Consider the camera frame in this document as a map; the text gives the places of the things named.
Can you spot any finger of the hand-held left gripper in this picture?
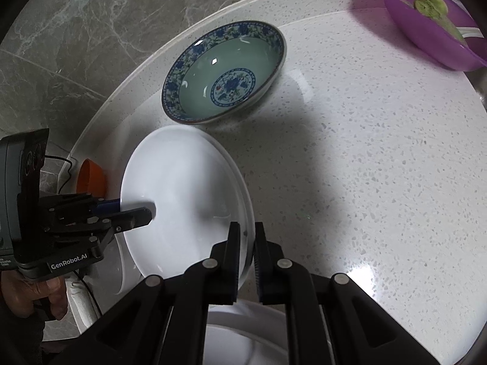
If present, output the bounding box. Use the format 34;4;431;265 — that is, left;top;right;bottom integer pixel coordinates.
47;194;121;217
87;207;156;236

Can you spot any blue patterned ceramic bowl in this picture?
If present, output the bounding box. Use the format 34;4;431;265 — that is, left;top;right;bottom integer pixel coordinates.
162;20;287;125

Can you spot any person's left hand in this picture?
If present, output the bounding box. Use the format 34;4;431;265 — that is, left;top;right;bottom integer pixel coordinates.
0;270;67;322

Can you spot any white plastic spoon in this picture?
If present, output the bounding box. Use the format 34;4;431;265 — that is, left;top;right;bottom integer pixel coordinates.
457;26;487;40

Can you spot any green vegetable stalk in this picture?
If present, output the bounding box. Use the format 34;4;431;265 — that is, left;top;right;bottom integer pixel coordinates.
413;0;467;42

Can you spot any large white plate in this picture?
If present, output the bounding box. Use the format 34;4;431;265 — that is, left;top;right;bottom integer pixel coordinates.
205;300;293;365

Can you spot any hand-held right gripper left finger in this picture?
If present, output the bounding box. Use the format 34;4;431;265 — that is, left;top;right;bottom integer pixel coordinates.
49;222;241;365

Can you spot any person's left forearm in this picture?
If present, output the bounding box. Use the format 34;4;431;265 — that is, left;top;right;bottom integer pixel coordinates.
0;304;46;365

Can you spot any purple plastic bowl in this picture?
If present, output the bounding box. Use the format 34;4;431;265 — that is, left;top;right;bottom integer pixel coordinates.
364;0;487;71

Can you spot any orange plastic bowl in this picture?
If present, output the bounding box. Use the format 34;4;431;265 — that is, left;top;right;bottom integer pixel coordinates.
76;159;107;200

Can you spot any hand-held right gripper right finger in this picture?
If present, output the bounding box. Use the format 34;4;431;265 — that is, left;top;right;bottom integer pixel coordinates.
256;222;438;365

